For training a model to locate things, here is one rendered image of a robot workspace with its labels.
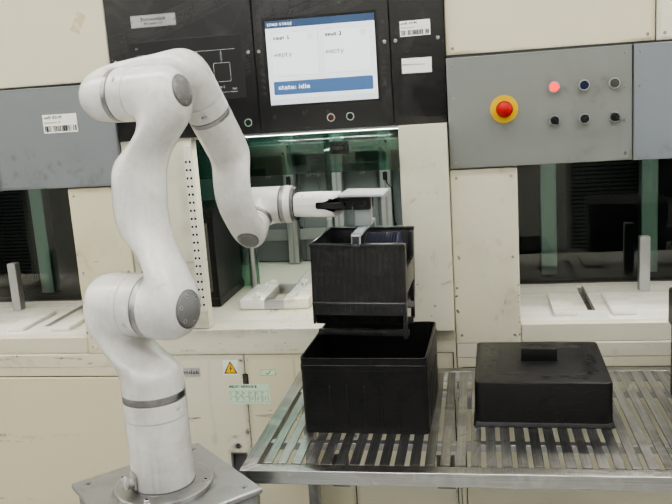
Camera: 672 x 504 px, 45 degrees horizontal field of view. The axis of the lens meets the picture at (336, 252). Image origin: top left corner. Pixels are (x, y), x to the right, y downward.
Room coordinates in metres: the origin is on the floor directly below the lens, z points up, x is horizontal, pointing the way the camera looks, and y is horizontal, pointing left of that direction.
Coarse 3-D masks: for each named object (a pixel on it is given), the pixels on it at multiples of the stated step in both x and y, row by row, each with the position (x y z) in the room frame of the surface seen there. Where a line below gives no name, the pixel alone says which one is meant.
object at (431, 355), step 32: (320, 352) 1.84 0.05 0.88; (352, 352) 1.92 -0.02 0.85; (384, 352) 1.90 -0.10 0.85; (416, 352) 1.88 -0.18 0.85; (320, 384) 1.66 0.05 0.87; (352, 384) 1.64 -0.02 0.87; (384, 384) 1.63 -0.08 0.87; (416, 384) 1.61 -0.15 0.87; (320, 416) 1.66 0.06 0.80; (352, 416) 1.64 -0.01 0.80; (384, 416) 1.63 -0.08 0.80; (416, 416) 1.61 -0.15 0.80
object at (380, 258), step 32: (352, 192) 1.76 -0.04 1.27; (384, 192) 1.73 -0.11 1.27; (320, 256) 1.68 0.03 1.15; (352, 256) 1.67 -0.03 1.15; (384, 256) 1.66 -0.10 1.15; (320, 288) 1.69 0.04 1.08; (352, 288) 1.67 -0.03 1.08; (384, 288) 1.66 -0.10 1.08; (320, 320) 1.72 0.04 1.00; (352, 320) 1.70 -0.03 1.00; (384, 320) 1.69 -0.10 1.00
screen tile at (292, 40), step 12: (276, 36) 2.11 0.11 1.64; (288, 36) 2.11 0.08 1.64; (300, 36) 2.10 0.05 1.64; (276, 48) 2.11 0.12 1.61; (288, 48) 2.11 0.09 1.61; (300, 48) 2.10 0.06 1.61; (312, 48) 2.10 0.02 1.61; (276, 60) 2.11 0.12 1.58; (288, 60) 2.11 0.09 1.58; (300, 60) 2.10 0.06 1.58; (312, 60) 2.10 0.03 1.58; (276, 72) 2.11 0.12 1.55; (288, 72) 2.11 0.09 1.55; (300, 72) 2.10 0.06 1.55; (312, 72) 2.10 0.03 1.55
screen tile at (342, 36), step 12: (324, 36) 2.09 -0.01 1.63; (336, 36) 2.08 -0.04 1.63; (348, 36) 2.08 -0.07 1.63; (324, 48) 2.09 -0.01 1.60; (360, 48) 2.07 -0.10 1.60; (324, 60) 2.09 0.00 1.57; (336, 60) 2.09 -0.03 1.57; (348, 60) 2.08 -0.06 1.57; (360, 60) 2.07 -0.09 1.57; (324, 72) 2.09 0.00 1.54
